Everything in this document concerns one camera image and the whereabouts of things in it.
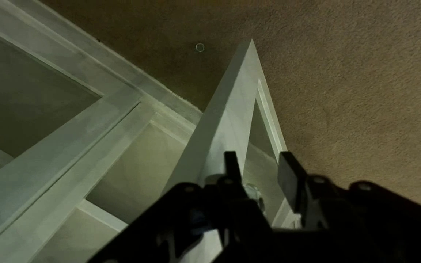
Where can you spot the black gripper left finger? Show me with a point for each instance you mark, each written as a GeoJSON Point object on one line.
{"type": "Point", "coordinates": [233, 169]}

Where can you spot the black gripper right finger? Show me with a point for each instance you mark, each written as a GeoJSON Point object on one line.
{"type": "Point", "coordinates": [293, 182]}

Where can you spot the white glass cabinet door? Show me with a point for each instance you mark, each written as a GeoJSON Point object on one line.
{"type": "Point", "coordinates": [73, 133]}
{"type": "Point", "coordinates": [225, 121]}

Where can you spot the tall white cabinet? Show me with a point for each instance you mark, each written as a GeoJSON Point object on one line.
{"type": "Point", "coordinates": [73, 191]}

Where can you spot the small clear round disc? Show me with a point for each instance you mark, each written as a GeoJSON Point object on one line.
{"type": "Point", "coordinates": [201, 46]}

